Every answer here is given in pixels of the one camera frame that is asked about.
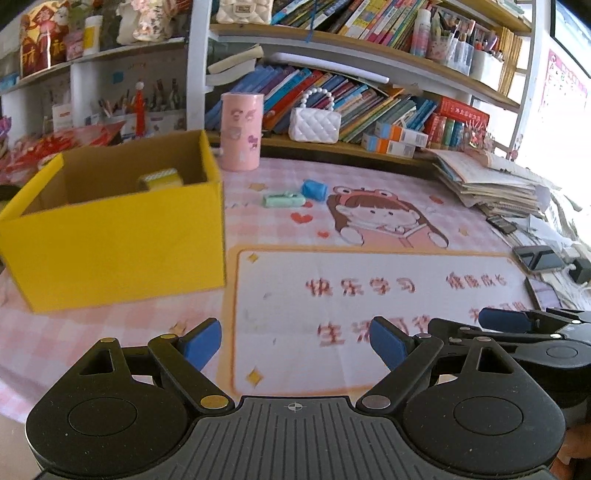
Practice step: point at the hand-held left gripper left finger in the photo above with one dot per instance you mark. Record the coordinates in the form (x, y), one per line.
(203, 341)

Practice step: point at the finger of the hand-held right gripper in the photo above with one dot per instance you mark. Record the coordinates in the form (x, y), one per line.
(501, 317)
(455, 328)

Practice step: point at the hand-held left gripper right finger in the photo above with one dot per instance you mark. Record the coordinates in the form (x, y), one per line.
(388, 344)

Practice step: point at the yellow cardboard box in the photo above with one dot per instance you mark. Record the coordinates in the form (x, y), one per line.
(115, 249)

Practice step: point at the yellow tape roll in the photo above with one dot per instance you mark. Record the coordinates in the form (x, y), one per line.
(159, 179)

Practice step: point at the black device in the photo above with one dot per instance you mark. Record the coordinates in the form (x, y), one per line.
(538, 258)

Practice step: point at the black smartphone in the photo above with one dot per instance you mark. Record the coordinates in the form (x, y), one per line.
(502, 224)

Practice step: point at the pink checked cartoon desk mat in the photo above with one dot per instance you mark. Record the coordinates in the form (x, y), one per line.
(286, 258)

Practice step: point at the stack of papers and workbooks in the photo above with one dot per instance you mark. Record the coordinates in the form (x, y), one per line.
(489, 182)

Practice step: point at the green stapler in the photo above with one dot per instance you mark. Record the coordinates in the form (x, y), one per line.
(284, 199)

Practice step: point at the blue plastic roll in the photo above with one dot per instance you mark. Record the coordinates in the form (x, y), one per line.
(315, 190)

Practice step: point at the pink sparkly ornament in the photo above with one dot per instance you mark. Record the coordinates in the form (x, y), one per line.
(479, 137)

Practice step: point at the small thick blue book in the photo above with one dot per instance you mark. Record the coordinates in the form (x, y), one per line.
(458, 134)

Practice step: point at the small thick green book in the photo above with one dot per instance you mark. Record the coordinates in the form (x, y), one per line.
(450, 133)

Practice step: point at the orange and blue carton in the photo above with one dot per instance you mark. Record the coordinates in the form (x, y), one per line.
(388, 146)
(401, 135)

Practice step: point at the small thick red book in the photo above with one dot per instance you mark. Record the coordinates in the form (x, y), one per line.
(442, 131)
(433, 130)

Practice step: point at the thick red dictionary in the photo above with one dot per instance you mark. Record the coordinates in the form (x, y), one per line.
(461, 110)

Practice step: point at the pink cartoon cylinder container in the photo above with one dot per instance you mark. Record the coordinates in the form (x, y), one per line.
(241, 131)

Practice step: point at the white quilted handbag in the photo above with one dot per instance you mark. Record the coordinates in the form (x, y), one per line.
(315, 124)

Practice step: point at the pen holder with pens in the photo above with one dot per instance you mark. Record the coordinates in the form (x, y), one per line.
(161, 108)

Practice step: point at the red figurine pen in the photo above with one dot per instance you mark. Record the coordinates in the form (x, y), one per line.
(140, 110)

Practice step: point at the white storage container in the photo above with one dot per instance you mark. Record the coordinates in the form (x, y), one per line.
(487, 70)

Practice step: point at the red printed paper sheets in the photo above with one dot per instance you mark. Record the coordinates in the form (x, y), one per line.
(46, 147)

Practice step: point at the stack of yellow notebooks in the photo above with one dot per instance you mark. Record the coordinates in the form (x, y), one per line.
(510, 60)

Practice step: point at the small white box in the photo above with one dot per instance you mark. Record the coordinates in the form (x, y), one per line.
(62, 117)

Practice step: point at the clear cup of pens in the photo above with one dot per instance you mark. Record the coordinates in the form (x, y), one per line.
(455, 48)

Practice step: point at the beige thick book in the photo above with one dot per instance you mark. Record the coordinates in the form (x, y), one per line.
(235, 59)

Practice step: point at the wooden bookshelf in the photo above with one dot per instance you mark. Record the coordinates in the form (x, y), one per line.
(323, 32)

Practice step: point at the shelf row of colourful books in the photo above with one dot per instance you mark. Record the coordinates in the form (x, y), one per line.
(360, 18)

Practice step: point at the white bottle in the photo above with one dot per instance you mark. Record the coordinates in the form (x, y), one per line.
(92, 34)

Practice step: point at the cream floral bag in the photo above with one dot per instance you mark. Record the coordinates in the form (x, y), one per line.
(138, 21)

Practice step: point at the beige quilted bag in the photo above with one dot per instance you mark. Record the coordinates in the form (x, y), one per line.
(238, 11)

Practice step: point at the red festive decoration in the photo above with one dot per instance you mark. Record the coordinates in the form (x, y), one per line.
(44, 39)

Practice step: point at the wall poster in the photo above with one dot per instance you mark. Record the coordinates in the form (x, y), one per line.
(565, 78)

